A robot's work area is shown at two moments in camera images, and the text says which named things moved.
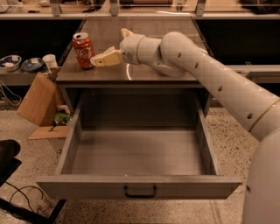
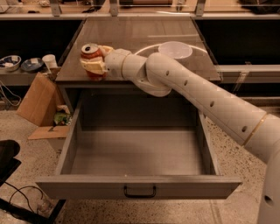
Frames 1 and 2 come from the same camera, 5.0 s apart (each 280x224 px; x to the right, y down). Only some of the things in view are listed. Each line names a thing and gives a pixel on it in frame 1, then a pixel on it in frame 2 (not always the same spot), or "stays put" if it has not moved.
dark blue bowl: [31, 64] stays put
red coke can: [84, 48] → [92, 51]
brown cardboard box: [39, 105] stays put
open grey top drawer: [140, 147] stays put
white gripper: [129, 49] → [114, 62]
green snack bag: [62, 118] stays put
